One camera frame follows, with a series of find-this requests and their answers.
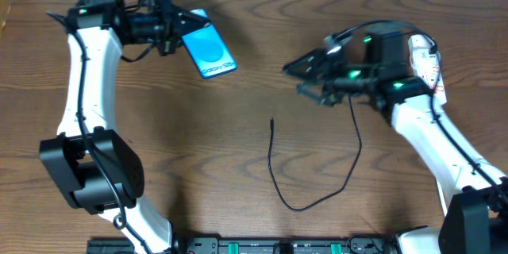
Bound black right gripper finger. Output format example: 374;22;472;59
282;48;329;78
296;83;333;106

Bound blue Galaxy smartphone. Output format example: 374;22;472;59
183;24;237;79

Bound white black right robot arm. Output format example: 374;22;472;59
283;20;507;253

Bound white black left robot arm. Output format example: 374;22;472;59
39;0;211;253

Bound white USB charger plug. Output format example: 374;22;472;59
408;34;437;63

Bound white power strip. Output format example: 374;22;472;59
410;54;447;105

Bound black charging cable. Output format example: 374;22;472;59
267;94;364;213

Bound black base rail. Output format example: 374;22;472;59
86;237;402;254

